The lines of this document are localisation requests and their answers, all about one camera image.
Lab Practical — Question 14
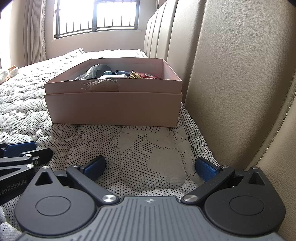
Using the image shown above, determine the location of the clear plastic bag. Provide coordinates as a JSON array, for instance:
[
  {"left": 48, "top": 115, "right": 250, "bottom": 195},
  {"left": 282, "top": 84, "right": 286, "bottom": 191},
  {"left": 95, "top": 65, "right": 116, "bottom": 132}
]
[{"left": 76, "top": 64, "right": 99, "bottom": 80}]

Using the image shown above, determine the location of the beige padded headboard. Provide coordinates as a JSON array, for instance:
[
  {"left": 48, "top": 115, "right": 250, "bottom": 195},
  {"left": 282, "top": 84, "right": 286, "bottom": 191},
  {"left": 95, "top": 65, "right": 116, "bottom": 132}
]
[{"left": 144, "top": 1, "right": 295, "bottom": 240}]

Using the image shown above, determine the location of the barred window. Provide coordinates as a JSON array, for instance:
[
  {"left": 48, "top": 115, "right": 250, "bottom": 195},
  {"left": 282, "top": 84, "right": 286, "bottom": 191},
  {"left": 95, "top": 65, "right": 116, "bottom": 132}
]
[{"left": 54, "top": 1, "right": 140, "bottom": 39}]

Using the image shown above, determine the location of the white box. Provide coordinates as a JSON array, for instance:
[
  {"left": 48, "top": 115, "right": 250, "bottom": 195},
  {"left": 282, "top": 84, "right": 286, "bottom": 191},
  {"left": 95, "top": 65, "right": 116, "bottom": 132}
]
[{"left": 100, "top": 74, "right": 127, "bottom": 79}]

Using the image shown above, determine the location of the red lighter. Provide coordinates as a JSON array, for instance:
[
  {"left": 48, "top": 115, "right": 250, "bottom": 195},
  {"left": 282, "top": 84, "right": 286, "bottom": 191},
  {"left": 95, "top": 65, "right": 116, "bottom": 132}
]
[{"left": 129, "top": 71, "right": 158, "bottom": 79}]

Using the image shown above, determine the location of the beige curtain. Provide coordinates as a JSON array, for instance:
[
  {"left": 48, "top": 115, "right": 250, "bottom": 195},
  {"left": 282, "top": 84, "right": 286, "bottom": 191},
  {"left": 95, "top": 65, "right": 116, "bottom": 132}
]
[{"left": 23, "top": 0, "right": 47, "bottom": 65}]

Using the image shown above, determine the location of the white orange plush toy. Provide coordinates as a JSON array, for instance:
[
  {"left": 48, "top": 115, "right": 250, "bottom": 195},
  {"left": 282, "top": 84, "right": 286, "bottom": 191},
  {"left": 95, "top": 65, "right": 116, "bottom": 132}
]
[{"left": 0, "top": 65, "right": 19, "bottom": 84}]

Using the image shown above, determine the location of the pink cardboard box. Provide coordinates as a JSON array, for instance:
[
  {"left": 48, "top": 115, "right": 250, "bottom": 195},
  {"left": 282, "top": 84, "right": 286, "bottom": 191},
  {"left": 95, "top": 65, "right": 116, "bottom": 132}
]
[{"left": 44, "top": 58, "right": 182, "bottom": 127}]

